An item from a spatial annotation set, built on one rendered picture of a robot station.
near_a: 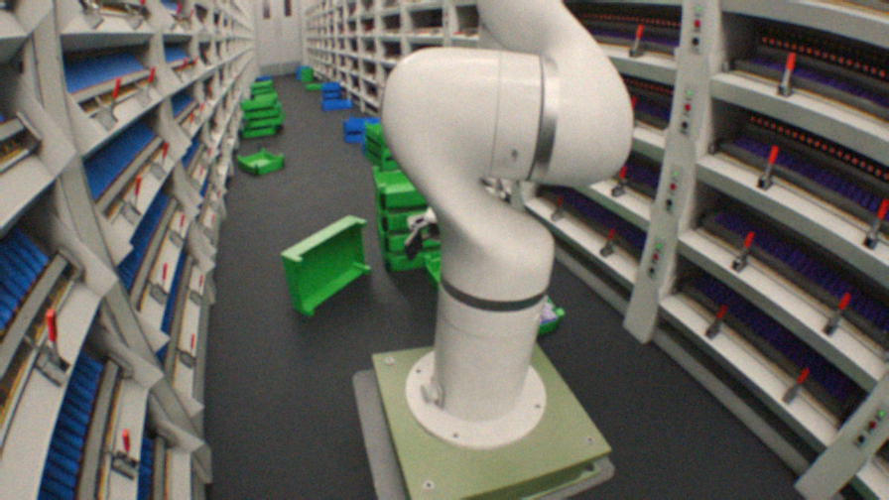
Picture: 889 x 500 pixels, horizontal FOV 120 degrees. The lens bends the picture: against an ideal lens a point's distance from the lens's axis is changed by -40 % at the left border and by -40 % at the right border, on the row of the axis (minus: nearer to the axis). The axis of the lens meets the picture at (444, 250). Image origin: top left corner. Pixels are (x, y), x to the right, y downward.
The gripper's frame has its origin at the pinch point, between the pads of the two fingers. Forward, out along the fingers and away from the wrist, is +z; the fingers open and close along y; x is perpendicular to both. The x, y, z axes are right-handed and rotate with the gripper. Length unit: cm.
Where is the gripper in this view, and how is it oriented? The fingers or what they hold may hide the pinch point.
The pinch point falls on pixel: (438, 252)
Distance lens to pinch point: 60.5
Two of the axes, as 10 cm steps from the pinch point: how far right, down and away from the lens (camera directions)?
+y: -9.0, -0.9, 4.2
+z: -3.9, 6.1, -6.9
